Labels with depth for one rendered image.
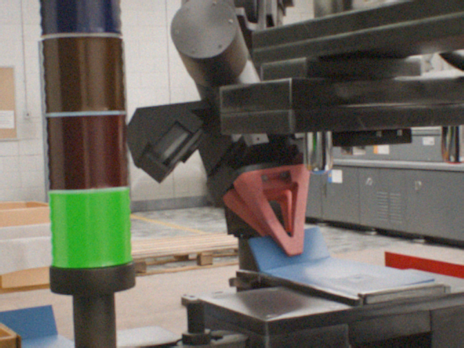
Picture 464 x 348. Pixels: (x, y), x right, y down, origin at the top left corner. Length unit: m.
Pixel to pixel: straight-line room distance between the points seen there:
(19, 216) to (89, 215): 4.33
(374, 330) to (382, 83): 0.17
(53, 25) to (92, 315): 0.13
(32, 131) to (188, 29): 10.93
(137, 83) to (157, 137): 11.31
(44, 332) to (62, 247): 0.46
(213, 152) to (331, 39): 0.23
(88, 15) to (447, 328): 0.38
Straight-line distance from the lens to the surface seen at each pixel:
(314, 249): 0.80
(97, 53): 0.42
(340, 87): 0.63
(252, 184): 0.78
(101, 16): 0.43
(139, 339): 0.86
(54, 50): 0.43
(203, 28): 0.77
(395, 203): 8.49
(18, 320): 0.88
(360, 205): 8.98
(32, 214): 4.77
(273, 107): 0.62
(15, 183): 11.66
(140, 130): 0.78
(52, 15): 0.43
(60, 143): 0.42
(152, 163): 0.78
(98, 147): 0.42
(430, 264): 1.02
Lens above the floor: 1.11
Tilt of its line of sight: 3 degrees down
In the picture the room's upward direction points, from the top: 2 degrees counter-clockwise
